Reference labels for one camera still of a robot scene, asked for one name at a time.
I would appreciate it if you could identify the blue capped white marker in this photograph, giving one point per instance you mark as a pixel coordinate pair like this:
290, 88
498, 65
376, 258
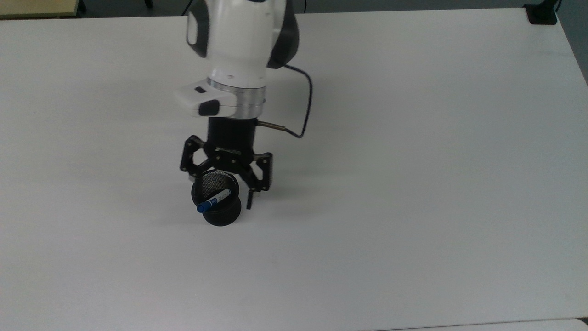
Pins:
216, 200

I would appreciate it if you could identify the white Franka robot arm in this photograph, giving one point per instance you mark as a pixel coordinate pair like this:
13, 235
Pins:
239, 41

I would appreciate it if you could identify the light wooden table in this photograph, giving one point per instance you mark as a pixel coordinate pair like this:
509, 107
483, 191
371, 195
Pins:
36, 7

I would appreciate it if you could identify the black mesh pen cup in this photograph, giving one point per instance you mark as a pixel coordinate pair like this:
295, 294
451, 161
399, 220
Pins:
223, 218

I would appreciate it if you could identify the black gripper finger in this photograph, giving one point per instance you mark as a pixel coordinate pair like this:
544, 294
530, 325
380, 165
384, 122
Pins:
268, 184
184, 158

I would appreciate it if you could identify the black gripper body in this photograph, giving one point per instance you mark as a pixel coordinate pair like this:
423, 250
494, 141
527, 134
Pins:
229, 138

